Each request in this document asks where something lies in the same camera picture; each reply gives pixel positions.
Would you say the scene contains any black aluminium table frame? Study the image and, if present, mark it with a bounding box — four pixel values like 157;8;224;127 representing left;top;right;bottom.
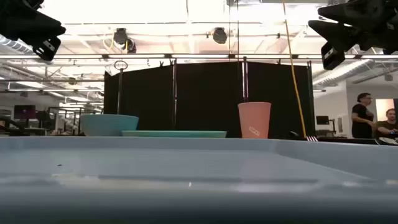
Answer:
313;136;379;146

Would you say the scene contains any small black monitor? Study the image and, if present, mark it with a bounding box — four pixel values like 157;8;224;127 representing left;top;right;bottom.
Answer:
315;114;330;126

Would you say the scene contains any black stand with ring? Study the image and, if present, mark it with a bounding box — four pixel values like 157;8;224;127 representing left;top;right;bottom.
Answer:
113;60;129;116

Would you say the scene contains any long light bar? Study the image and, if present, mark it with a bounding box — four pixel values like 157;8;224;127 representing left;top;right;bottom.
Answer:
0;53;398;60

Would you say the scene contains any yellow cable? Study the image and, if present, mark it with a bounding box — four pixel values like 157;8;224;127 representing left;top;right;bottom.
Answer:
281;0;308;139

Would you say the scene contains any black partition screen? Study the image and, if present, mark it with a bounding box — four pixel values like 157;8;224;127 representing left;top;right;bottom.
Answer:
103;60;315;139

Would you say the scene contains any black hanging camera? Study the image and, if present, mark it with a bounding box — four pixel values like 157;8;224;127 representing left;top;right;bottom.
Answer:
212;27;228;45
113;27;137;54

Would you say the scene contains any dark purple monitor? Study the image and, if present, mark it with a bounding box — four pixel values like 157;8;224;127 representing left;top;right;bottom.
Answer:
14;105;37;121

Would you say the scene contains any person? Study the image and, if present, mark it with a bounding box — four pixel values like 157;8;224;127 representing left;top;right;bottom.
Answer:
351;92;376;139
374;108;398;139

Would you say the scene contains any green plate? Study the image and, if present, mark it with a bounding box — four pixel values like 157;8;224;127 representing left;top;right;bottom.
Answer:
120;129;228;139

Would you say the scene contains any pink cup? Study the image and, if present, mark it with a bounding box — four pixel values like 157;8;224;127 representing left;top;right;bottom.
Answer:
238;101;272;139

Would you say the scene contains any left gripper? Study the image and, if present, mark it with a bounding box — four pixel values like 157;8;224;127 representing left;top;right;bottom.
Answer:
0;0;67;62

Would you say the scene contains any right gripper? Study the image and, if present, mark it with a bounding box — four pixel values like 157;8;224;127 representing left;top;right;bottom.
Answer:
308;0;398;71

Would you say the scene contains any light blue bowl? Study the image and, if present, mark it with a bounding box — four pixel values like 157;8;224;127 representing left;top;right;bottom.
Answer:
80;113;140;137

